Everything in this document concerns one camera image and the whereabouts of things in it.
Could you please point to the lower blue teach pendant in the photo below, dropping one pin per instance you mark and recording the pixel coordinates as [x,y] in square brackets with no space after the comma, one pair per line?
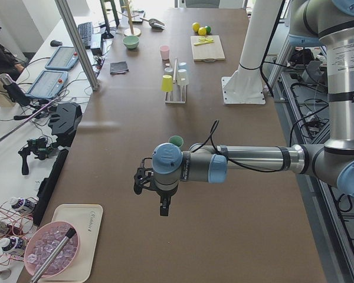
[47,85]

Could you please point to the green cup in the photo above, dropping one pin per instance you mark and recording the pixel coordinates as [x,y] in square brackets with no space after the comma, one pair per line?
[176,140]

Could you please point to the yellow cup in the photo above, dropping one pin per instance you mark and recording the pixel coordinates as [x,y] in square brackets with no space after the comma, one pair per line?
[167,83]

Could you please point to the cream white cup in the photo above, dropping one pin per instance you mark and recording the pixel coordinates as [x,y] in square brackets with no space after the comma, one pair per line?
[182,77]

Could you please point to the wooden cutting board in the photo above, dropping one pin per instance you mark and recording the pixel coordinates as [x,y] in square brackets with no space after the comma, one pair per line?
[207,52]

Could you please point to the beige tray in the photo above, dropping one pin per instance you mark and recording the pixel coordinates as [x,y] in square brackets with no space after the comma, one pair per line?
[86,219]

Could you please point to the black keyboard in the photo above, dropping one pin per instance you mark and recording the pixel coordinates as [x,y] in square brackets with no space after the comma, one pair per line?
[86,31]

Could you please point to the metal scoop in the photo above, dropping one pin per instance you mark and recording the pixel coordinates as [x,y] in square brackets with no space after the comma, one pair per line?
[154,23]

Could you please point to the metal rod tool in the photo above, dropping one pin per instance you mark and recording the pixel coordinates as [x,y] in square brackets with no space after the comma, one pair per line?
[42,269]

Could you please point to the blue teach pendant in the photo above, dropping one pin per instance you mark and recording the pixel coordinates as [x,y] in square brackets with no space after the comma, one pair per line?
[47,85]
[63,59]

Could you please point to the person in black jacket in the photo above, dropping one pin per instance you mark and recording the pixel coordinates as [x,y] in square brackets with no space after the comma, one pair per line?
[9,64]

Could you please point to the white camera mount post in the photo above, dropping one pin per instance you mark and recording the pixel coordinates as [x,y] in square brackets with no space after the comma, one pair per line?
[245,86]

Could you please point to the light blue cup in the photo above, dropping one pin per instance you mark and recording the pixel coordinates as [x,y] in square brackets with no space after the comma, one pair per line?
[182,66]

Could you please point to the wooden mug tree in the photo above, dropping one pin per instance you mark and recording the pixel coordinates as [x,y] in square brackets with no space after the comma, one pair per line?
[131,30]

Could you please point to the grey folded cloth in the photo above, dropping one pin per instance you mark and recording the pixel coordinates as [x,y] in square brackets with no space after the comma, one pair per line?
[118,67]

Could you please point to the black computer mouse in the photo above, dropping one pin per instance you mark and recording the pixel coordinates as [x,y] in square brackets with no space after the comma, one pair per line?
[55,43]

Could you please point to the pink bowl with ice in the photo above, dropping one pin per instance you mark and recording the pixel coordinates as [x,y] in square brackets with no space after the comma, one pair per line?
[44,242]

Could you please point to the upper blue teach pendant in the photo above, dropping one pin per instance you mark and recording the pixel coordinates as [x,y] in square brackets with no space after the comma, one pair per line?
[63,59]

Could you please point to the green bowl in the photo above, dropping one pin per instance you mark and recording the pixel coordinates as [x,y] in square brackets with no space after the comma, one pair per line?
[131,42]

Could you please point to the white wire cup rack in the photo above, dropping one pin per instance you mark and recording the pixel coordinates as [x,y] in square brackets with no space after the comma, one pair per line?
[178,95]

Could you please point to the grey cup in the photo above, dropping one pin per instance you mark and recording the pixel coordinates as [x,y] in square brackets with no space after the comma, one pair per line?
[168,71]

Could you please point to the yellow knife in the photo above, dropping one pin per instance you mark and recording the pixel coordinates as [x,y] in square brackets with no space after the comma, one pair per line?
[203,42]

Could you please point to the pink cup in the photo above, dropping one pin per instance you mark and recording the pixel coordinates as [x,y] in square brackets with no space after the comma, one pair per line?
[164,52]

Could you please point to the aluminium frame post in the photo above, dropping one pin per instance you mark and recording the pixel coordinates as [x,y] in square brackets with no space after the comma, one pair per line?
[70,24]

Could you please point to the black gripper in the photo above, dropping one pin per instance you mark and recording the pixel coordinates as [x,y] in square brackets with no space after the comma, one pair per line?
[164,195]

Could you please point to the yellow lemon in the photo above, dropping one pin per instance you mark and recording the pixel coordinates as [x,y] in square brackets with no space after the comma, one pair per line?
[202,31]
[196,26]

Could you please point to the black plastic cover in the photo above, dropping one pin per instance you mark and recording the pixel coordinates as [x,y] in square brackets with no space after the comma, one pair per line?
[64,121]

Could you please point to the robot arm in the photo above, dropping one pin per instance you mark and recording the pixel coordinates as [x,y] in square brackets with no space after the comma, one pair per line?
[312,24]

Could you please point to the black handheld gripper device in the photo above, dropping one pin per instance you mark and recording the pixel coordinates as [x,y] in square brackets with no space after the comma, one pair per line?
[39,147]

